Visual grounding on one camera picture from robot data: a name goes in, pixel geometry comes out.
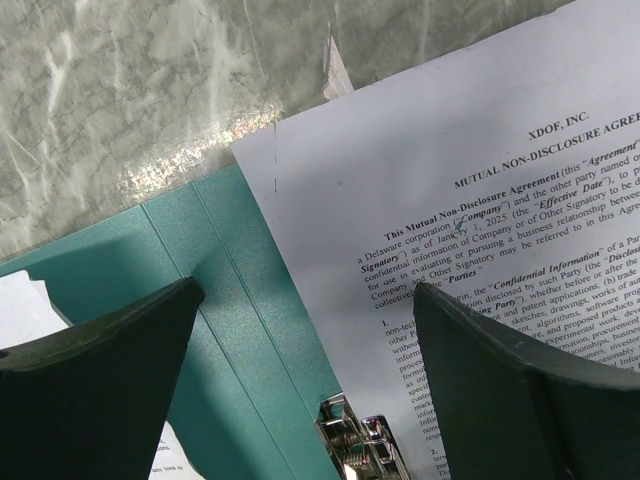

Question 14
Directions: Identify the teal file folder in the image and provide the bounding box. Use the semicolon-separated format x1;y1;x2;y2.
1;167;340;479

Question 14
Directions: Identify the printed paper sheet bottom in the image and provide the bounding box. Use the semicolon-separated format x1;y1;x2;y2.
232;1;639;479

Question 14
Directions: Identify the printed paper sheet top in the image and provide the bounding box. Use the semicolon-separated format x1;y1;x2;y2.
1;270;202;479

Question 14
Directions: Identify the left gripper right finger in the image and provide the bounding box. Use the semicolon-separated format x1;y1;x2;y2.
413;283;639;479

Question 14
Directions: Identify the silver folder clip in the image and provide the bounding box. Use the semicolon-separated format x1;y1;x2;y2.
314;393;411;480

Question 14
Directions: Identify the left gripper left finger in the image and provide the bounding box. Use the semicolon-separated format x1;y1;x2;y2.
1;277;205;479

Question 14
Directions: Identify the printed paper sheet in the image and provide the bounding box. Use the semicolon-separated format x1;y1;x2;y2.
232;1;639;479
1;270;202;479

